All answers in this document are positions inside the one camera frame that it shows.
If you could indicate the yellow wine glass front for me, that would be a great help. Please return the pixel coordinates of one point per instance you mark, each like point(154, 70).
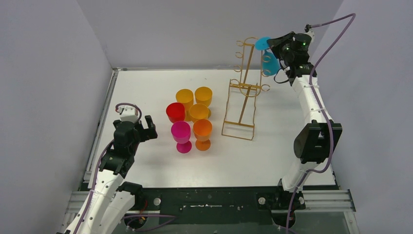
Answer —
point(185, 97)

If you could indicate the gold wire glass rack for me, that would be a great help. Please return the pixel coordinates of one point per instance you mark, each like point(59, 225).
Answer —
point(243, 92)

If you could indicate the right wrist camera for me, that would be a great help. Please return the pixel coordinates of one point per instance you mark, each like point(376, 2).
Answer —
point(309, 31)

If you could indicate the pink plastic wine glass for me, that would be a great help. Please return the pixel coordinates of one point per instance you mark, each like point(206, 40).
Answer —
point(181, 133)

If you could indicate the orange plastic wine glass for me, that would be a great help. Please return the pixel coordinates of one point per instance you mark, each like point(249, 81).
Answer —
point(202, 129)

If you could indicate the blue plastic wine glass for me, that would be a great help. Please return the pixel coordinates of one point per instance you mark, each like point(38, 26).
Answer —
point(270, 64)

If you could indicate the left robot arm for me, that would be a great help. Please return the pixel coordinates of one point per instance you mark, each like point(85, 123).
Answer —
point(110, 197)

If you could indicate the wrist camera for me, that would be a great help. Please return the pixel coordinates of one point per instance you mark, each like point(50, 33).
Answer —
point(309, 31)
point(128, 113)

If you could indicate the red plastic wine glass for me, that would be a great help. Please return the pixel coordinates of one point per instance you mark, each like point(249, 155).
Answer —
point(176, 112)

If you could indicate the yellow wine glass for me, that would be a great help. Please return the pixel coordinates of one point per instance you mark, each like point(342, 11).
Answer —
point(185, 97)
point(203, 95)
point(198, 111)

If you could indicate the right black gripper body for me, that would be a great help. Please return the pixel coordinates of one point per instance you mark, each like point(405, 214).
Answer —
point(286, 53)

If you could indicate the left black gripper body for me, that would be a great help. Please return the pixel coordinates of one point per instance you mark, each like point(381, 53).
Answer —
point(141, 129)

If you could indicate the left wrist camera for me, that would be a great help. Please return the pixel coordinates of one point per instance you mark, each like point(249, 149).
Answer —
point(128, 113)

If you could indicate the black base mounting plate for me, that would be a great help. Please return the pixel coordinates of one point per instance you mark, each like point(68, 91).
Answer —
point(222, 205)

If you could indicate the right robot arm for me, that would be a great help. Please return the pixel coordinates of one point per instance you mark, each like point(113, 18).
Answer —
point(317, 140)

